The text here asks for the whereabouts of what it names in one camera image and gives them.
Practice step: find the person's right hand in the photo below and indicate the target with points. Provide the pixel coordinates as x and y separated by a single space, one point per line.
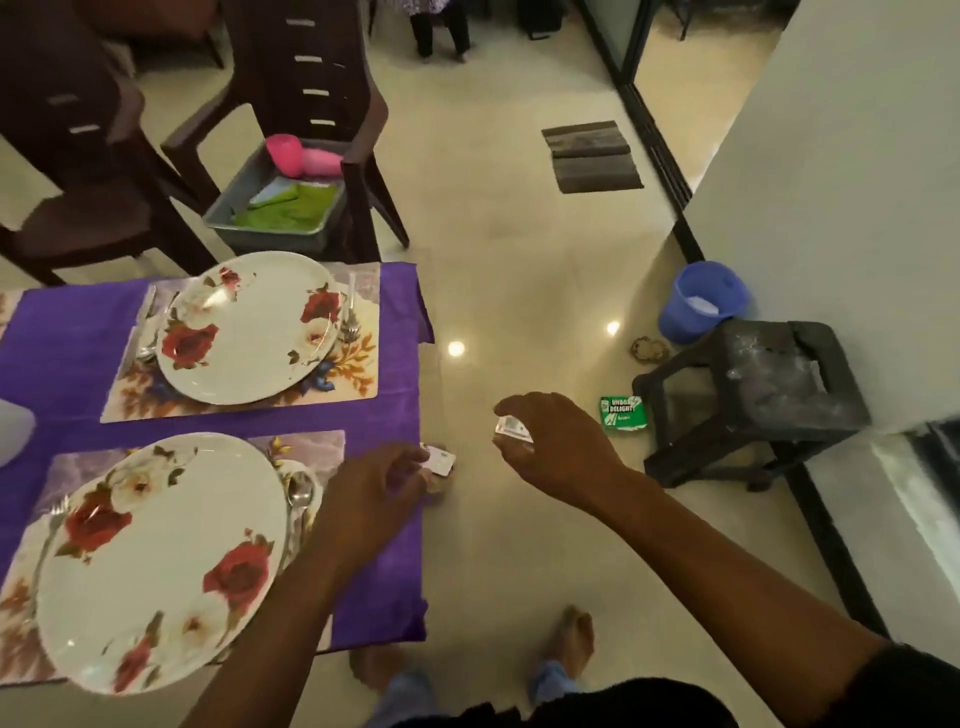
570 450

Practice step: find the person's left hand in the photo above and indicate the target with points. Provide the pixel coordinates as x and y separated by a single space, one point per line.
367 502

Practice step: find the white camlin card package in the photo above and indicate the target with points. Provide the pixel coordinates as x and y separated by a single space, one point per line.
514 430
441 461

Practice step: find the green packet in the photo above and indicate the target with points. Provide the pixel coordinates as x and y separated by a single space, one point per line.
622 414

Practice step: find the floral print placemat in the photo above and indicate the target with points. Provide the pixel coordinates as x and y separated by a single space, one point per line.
352 375
75 465

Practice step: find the white rose print plate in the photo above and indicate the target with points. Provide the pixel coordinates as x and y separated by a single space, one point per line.
247 337
150 585

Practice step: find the steel table knife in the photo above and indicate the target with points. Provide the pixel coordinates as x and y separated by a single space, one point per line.
148 307

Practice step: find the green ribbed mat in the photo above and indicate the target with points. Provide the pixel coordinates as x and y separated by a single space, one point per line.
292 214

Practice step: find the stack of pink cups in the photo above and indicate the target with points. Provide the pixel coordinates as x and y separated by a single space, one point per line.
322 163

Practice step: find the person's right forearm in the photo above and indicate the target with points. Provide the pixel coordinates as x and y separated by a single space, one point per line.
735 600

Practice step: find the person's left foot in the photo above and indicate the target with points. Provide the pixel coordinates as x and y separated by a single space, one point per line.
375 667

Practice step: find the person's foot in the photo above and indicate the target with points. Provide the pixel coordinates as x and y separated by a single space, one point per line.
375 667
570 637

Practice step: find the person's right foot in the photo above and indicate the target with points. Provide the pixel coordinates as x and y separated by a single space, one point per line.
570 637

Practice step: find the person's light blue trousers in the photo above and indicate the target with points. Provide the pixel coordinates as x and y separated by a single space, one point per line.
397 701

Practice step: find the person's black shirt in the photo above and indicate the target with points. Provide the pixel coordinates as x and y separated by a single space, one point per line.
637 709

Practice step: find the purple tablecloth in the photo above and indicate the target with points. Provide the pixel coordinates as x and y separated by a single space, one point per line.
375 592

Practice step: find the blue plastic bucket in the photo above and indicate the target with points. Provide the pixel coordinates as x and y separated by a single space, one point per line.
690 315

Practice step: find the black plastic stool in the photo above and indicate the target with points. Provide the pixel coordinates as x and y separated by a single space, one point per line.
787 375

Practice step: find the grey plastic tub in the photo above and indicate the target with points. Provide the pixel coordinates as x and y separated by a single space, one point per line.
262 240

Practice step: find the grey striped doormat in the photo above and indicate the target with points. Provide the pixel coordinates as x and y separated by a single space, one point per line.
592 157

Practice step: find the black framed glass door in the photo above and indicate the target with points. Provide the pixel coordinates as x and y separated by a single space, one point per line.
656 161

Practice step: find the green plant in white pot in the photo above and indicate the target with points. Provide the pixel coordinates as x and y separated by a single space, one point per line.
13 435

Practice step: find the black barred window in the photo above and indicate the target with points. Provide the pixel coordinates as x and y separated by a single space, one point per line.
937 457

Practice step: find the brown plastic armchair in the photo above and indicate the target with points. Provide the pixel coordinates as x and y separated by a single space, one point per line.
315 45
75 217

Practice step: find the black backpack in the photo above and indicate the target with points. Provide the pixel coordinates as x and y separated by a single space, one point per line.
540 19

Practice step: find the grey patterned hanging cloth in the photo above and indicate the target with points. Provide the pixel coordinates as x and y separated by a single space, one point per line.
421 34

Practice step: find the maroon upholstered sofa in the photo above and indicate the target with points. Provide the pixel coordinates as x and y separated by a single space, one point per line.
150 15

